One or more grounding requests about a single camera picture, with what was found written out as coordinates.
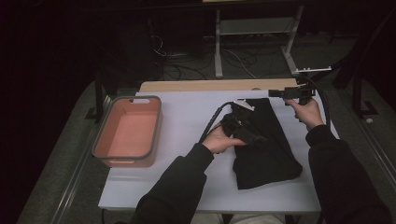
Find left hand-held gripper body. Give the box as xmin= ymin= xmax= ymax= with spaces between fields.
xmin=220 ymin=98 xmax=256 ymax=146

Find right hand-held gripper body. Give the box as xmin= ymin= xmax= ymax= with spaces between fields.
xmin=285 ymin=65 xmax=332 ymax=106

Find black shorts with blue trim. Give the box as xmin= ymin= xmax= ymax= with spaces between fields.
xmin=232 ymin=97 xmax=304 ymax=190

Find pink basket with grey rim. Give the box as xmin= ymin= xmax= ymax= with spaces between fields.
xmin=92 ymin=95 xmax=163 ymax=169

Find person's right hand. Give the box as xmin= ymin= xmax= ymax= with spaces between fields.
xmin=284 ymin=97 xmax=325 ymax=132

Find person's left hand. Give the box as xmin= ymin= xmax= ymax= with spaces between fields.
xmin=201 ymin=122 xmax=247 ymax=156

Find wooden table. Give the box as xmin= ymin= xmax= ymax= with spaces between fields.
xmin=138 ymin=77 xmax=300 ymax=93

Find white metal stand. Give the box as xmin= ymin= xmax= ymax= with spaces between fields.
xmin=214 ymin=4 xmax=304 ymax=78

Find person's right leg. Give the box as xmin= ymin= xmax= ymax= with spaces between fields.
xmin=230 ymin=214 xmax=286 ymax=224

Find person's leg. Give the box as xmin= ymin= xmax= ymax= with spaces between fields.
xmin=230 ymin=214 xmax=286 ymax=224
xmin=190 ymin=213 xmax=225 ymax=224

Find person's left leg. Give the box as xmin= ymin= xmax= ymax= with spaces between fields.
xmin=190 ymin=213 xmax=225 ymax=224

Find right hand-held gripper black cable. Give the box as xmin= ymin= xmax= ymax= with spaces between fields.
xmin=305 ymin=76 xmax=332 ymax=129

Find tangle of floor cables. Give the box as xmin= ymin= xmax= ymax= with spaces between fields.
xmin=148 ymin=34 xmax=297 ymax=81

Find metal floor rail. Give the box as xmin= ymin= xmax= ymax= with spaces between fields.
xmin=49 ymin=94 xmax=108 ymax=224
xmin=353 ymin=116 xmax=396 ymax=188

